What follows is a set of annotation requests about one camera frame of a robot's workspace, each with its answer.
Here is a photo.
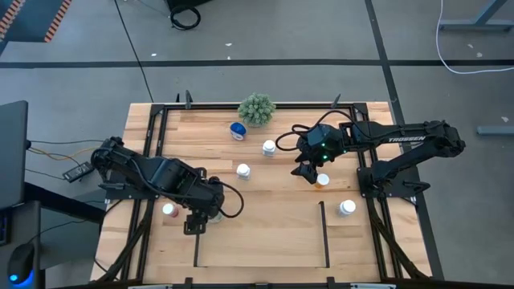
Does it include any white bottle blue label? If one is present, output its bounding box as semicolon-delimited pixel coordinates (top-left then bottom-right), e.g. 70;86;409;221
235;163;252;181

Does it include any thin black cable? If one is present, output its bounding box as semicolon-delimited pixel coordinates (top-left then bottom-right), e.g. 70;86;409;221
28;138;106;145

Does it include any dark side desk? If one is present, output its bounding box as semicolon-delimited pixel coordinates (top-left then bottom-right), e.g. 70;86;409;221
0;182;106;289

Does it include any blue-grey desk leg frame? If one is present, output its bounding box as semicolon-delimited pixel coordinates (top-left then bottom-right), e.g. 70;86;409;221
437;0;514;33

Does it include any green potted artificial plant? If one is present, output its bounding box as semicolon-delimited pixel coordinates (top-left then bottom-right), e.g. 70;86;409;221
237;92;277;128

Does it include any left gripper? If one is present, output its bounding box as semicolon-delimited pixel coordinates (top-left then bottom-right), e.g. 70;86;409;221
183;176;226;236

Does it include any orange striped floor mat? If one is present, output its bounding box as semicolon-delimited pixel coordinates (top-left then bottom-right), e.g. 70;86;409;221
0;0;73;43

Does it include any pink medicine bottle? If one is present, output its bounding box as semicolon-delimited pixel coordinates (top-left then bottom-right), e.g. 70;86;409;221
161;202;180;218

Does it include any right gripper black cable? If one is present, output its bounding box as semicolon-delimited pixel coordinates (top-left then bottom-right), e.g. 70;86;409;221
275;108;354;153

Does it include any orange thin cable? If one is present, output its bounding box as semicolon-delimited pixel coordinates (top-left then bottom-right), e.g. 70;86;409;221
27;146;100;162

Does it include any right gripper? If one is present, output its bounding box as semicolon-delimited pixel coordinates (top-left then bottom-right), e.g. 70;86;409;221
291;124;345;185

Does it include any black metal table frame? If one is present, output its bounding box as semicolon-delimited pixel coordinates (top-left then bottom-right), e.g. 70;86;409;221
120;91;430;289

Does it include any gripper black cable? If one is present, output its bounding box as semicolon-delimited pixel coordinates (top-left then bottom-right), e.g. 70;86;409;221
214;180;245;220
275;108;354;153

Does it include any white bottle green label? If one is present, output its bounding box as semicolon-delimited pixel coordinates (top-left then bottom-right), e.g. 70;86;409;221
337;199;357;218

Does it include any black power adapter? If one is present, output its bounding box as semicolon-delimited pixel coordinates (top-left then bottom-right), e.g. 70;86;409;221
62;161;96;184

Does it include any white floor cable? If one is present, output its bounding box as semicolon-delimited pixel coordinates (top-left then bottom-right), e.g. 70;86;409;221
435;0;514;75

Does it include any black diagonal frame strut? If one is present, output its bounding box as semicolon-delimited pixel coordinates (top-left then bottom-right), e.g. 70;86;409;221
371;216;429;280
96;200;154;283

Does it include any dark flat panel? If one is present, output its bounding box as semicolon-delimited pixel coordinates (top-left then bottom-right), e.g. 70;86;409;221
0;100;30;210

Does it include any coiled black floor cable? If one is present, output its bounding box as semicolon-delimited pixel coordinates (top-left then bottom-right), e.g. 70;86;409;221
169;4;202;31

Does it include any grey desk foot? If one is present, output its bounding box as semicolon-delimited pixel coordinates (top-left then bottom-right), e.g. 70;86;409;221
476;125;514;136

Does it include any black mouse blue light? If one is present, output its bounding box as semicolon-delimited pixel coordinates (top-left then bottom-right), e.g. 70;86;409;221
6;242;36;287

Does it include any blue-capped clear bottle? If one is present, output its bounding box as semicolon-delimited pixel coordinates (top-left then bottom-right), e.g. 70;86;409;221
229;121;247;141

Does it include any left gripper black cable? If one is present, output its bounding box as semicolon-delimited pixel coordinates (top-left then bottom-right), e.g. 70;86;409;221
214;180;245;220

